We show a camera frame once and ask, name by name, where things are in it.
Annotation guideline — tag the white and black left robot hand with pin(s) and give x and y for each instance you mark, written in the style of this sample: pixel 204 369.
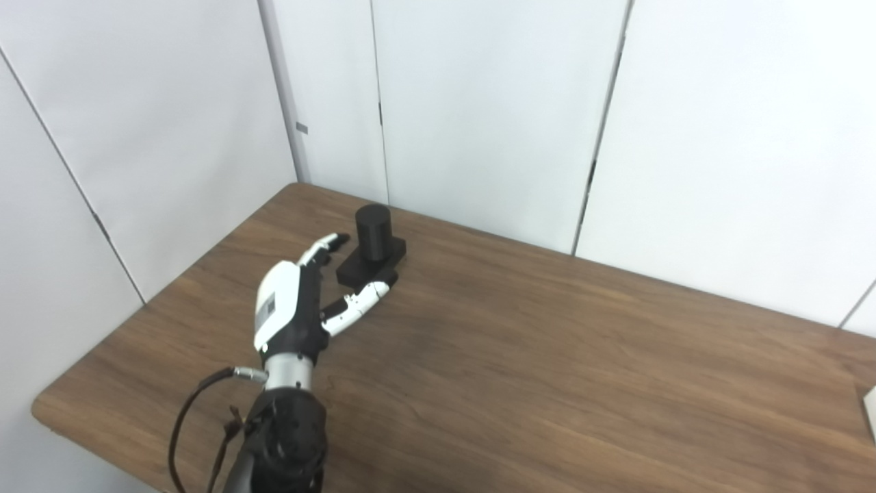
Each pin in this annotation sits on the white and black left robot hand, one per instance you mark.
pixel 280 301

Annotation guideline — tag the black peg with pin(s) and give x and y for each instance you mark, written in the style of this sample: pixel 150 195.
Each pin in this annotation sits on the black peg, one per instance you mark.
pixel 373 233

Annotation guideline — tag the white square piece with hole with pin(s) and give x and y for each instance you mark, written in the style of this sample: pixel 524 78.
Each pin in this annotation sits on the white square piece with hole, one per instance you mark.
pixel 871 414

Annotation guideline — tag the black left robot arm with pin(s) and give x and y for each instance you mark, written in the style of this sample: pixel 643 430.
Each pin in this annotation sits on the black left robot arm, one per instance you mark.
pixel 287 438

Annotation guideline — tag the grey wall corner post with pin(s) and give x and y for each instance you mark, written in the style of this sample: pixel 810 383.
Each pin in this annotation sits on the grey wall corner post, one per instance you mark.
pixel 282 89

